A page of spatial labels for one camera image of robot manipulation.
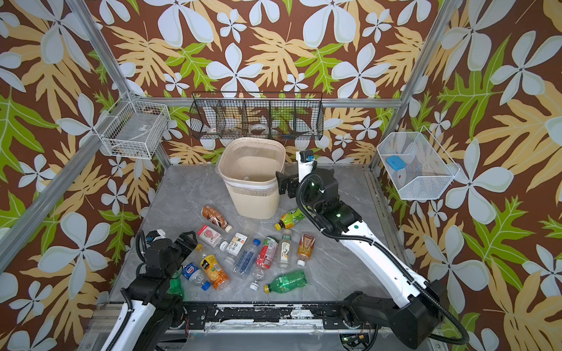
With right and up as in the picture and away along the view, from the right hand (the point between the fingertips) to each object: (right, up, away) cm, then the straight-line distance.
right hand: (288, 169), depth 70 cm
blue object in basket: (+45, +4, +17) cm, 48 cm away
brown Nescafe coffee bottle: (-34, -17, +25) cm, 46 cm away
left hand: (-36, -24, +11) cm, 45 cm away
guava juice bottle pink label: (-30, -27, +18) cm, 44 cm away
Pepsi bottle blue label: (-36, -37, +9) cm, 52 cm away
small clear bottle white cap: (-11, -39, +12) cm, 42 cm away
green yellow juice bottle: (0, -20, +23) cm, 30 cm away
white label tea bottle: (-20, -29, +16) cm, 39 cm away
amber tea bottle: (+7, -30, +15) cm, 34 cm away
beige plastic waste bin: (-17, +4, +30) cm, 35 cm away
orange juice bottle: (-26, -38, +8) cm, 46 cm away
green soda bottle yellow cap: (0, -40, +7) cm, 41 cm away
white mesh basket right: (+52, 0, +9) cm, 53 cm away
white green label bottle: (0, -31, +14) cm, 34 cm away
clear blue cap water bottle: (-17, -36, +10) cm, 41 cm away
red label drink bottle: (-8, -32, +14) cm, 35 cm away
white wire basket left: (-60, +17, +15) cm, 64 cm away
